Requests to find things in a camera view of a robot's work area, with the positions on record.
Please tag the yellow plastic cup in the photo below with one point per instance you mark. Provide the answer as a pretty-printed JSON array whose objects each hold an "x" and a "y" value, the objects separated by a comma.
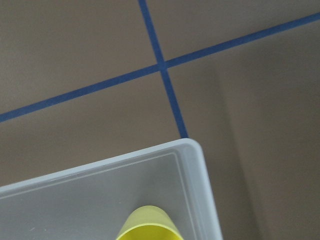
[{"x": 149, "y": 223}]

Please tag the clear plastic bin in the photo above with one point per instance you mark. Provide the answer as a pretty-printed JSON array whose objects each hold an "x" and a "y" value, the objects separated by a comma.
[{"x": 93, "y": 201}]

